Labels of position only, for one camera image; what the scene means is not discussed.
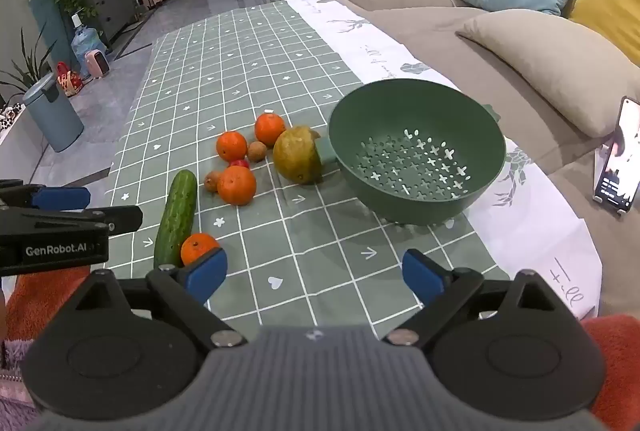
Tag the beige pillow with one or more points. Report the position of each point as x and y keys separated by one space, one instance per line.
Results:
x=550 y=61

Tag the green cucumber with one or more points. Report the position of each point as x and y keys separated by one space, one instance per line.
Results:
x=175 y=216

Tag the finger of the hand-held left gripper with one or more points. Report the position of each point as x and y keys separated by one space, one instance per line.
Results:
x=60 y=198
x=60 y=241

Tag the orange fleece cloth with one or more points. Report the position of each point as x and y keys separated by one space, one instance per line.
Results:
x=40 y=306
x=617 y=351

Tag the yellow pillow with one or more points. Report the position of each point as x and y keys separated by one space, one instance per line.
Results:
x=610 y=1

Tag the smartphone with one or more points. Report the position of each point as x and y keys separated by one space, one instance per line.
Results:
x=622 y=151

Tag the blue water jug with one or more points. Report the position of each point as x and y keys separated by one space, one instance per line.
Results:
x=85 y=42

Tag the green yellow mango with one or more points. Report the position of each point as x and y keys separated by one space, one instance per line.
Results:
x=295 y=153

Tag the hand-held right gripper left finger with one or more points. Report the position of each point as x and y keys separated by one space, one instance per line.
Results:
x=207 y=273

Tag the purple fuzzy garment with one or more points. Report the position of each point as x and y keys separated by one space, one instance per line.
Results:
x=12 y=376

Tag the large orange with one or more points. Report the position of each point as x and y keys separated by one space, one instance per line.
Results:
x=236 y=185

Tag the grey blue trash bin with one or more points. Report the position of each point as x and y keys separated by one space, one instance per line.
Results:
x=52 y=121

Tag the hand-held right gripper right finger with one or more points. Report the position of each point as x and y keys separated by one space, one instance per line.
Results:
x=420 y=276

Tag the pink space heater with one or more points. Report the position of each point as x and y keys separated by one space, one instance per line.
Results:
x=97 y=65

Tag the brown longan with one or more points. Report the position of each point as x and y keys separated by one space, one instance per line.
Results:
x=212 y=181
x=257 y=151

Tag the beige sofa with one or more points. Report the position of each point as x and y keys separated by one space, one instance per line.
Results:
x=425 y=26

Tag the long-leaf potted plant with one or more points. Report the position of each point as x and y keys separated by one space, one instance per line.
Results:
x=25 y=71

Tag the red cherry tomato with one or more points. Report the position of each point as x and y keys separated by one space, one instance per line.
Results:
x=240 y=164

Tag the red patterned bag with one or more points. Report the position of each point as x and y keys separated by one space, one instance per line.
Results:
x=69 y=82

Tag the green plastic colander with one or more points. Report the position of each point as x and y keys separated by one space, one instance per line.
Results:
x=400 y=201

